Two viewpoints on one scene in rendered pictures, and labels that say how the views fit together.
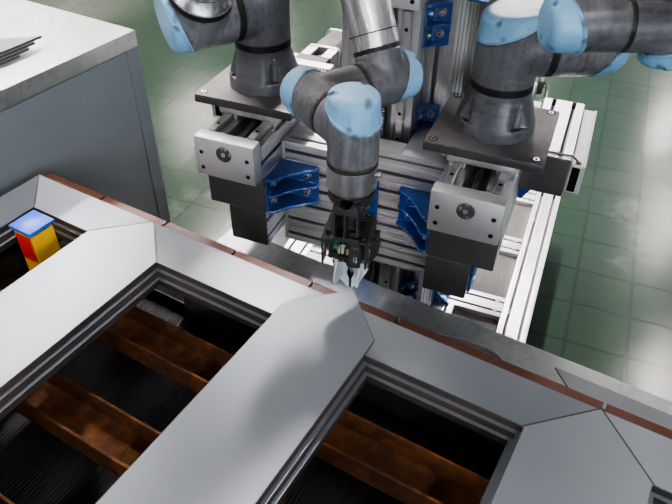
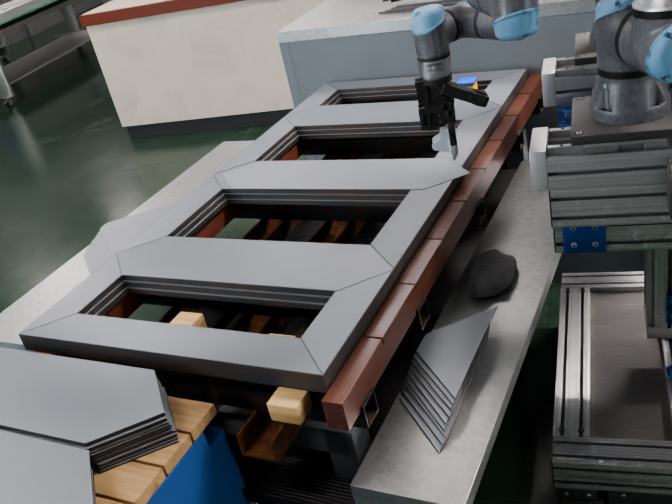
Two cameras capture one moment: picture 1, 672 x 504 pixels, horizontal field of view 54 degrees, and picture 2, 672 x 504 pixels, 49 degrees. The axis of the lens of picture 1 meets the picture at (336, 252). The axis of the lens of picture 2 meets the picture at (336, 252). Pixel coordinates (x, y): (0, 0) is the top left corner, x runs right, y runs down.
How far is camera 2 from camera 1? 1.78 m
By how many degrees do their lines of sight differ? 73
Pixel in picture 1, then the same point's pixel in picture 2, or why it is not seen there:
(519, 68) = (601, 48)
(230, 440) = (338, 174)
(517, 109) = (606, 89)
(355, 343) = (419, 184)
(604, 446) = (361, 272)
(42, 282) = not seen: hidden behind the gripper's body
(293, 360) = (398, 173)
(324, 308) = (446, 169)
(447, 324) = (537, 265)
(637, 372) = not seen: outside the picture
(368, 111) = (415, 18)
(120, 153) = not seen: hidden behind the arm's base
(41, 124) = (546, 38)
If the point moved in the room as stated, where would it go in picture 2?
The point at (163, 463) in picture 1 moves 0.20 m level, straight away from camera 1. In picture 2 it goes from (322, 165) to (381, 140)
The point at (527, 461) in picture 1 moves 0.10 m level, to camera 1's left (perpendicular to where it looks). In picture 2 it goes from (343, 249) to (339, 228)
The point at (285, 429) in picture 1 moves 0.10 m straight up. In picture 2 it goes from (348, 183) to (340, 148)
